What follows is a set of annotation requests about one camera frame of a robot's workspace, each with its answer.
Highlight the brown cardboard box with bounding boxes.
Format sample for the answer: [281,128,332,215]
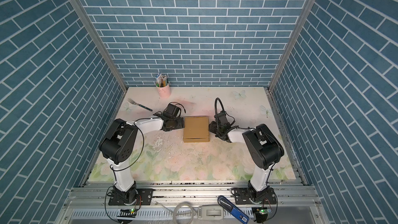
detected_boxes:
[183,116,210,143]

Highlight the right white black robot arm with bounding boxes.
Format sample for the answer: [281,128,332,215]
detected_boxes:
[209,111,285,204]

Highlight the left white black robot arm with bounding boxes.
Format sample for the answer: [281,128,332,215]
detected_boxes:
[98,102,186,205]

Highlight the pink pen holder bucket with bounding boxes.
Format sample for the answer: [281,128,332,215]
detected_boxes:
[157,84,171,99]

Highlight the pens in bucket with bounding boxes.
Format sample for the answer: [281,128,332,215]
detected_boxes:
[155,73,169,88]

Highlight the grey white plastic device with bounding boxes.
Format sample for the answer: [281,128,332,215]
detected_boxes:
[197,205,224,221]

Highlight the blue handheld tool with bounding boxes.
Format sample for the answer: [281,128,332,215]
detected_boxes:
[217,196,249,224]

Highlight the metal fork teal handle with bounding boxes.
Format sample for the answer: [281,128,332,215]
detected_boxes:
[127,98,153,112]

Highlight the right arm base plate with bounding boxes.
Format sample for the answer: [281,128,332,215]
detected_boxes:
[230,187,277,205]

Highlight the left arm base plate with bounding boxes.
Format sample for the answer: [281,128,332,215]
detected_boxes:
[107,187,153,206]

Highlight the white cable coil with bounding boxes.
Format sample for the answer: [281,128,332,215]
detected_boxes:
[171,201,197,224]

